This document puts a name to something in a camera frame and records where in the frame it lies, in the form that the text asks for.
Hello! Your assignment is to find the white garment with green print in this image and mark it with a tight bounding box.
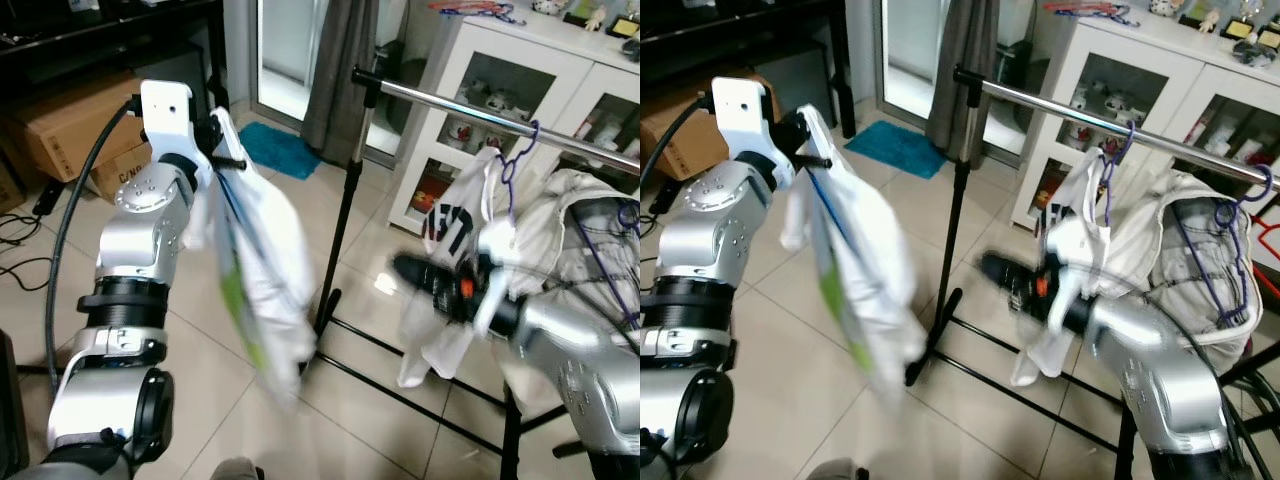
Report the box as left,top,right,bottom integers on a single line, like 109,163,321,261
183,107,321,406
778,104,928,403

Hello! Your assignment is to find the red plastic hanger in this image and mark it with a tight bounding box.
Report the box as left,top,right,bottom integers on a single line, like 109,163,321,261
430,0,506,17
1045,0,1121,17

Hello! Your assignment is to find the blue plastic hanger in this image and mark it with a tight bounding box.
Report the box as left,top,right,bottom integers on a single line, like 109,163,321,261
1055,5,1143,27
440,5,528,27

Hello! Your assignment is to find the teal floor mat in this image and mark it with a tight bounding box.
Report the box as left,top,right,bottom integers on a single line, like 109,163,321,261
237,121,324,182
845,120,948,182

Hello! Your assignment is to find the large plain cardboard box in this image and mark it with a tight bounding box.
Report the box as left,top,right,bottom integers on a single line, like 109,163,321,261
8,72,151,183
640,70,784,183

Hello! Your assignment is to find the small printed cardboard box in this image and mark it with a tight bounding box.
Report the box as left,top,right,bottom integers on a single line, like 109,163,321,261
88,143,153,204

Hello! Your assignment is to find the white framed glass door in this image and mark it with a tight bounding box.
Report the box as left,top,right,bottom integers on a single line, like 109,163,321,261
250,0,406,166
875,0,1011,161

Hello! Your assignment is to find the black desk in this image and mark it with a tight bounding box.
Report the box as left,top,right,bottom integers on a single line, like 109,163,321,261
640,0,859,139
0,0,233,113

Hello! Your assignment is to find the grey curtain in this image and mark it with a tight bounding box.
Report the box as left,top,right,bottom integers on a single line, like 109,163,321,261
300,0,381,167
925,0,1001,167

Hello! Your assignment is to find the white glass-door cabinet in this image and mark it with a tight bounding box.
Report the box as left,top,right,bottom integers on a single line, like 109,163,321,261
1008,15,1280,236
388,8,641,239

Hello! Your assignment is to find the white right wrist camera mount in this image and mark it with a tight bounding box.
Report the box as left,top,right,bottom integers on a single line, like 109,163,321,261
1043,262,1098,339
472,264,523,339

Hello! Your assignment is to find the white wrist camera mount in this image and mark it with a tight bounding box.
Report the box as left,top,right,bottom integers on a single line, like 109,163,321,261
139,80,197,161
711,77,773,161
1043,262,1098,339
472,264,523,339

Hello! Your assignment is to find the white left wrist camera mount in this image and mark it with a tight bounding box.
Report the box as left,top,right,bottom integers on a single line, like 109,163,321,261
711,77,773,161
139,80,197,161

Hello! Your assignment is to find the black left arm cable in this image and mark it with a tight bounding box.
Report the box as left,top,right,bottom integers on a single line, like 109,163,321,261
640,95,717,193
43,97,144,366

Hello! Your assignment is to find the purple wire hanger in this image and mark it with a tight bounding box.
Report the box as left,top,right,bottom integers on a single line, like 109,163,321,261
568,195,641,336
497,120,546,229
1098,120,1143,229
1170,163,1279,336

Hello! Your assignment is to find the chrome rail black clothes rack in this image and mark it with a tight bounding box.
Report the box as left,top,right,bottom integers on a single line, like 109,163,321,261
903,64,1280,480
300,66,641,480

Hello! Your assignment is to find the black floor cable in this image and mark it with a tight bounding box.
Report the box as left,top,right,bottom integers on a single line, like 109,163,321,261
0,208,53,293

